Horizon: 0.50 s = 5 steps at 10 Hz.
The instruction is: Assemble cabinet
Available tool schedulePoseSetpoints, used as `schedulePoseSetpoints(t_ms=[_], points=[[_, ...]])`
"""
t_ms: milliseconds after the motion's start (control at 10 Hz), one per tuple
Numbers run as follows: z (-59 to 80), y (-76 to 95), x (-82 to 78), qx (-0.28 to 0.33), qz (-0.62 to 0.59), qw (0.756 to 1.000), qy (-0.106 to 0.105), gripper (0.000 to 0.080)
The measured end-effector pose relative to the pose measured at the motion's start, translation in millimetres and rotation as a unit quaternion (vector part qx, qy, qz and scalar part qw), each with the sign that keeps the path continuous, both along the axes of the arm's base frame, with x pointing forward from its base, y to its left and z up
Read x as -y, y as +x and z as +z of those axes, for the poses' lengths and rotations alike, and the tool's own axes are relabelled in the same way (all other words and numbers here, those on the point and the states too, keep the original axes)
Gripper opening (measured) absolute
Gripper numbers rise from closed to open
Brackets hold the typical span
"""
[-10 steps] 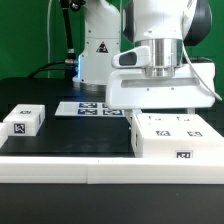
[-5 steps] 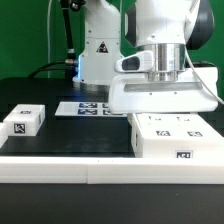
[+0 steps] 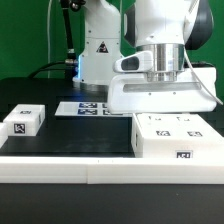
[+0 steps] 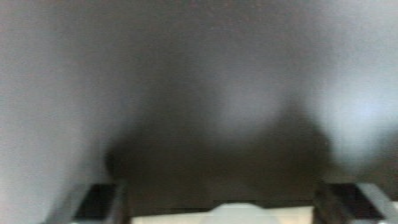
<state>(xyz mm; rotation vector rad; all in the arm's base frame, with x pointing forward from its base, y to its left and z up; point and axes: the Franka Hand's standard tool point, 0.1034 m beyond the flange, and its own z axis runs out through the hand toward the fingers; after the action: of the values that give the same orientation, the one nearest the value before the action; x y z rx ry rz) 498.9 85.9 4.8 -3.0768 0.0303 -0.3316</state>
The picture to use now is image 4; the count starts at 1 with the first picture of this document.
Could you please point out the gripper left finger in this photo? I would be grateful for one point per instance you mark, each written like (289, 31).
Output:
(102, 209)

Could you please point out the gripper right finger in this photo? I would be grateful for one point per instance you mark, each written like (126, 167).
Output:
(353, 203)

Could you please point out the white cabinet body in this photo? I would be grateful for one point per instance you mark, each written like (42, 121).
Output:
(236, 213)

